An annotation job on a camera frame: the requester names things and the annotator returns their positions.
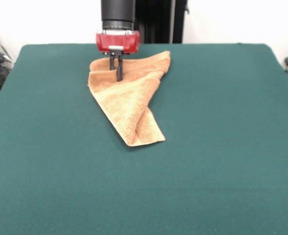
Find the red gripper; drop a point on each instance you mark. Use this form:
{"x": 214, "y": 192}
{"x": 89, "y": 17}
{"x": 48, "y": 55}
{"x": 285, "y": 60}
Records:
{"x": 129, "y": 41}

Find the dark green table cloth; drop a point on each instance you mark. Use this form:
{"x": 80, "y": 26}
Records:
{"x": 73, "y": 171}

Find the orange terry towel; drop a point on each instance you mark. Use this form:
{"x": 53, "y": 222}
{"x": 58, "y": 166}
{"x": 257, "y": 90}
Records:
{"x": 129, "y": 102}

